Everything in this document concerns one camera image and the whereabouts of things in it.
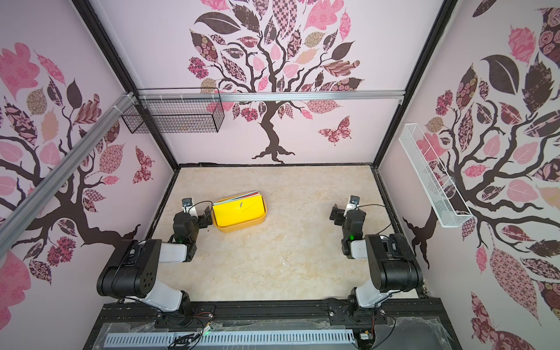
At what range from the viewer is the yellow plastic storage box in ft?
3.08

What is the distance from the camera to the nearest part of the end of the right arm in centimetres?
72

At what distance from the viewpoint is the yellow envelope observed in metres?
0.94

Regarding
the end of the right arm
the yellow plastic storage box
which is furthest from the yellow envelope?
the end of the right arm

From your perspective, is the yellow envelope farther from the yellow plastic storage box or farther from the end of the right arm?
the end of the right arm
